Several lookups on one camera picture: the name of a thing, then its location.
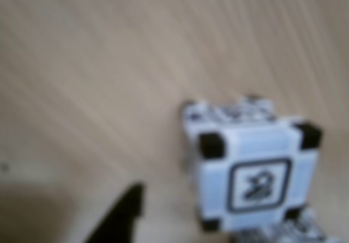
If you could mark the white cube crossed symbol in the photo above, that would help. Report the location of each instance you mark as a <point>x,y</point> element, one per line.
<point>253,150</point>

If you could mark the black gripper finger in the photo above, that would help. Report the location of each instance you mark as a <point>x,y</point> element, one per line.
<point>117,218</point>

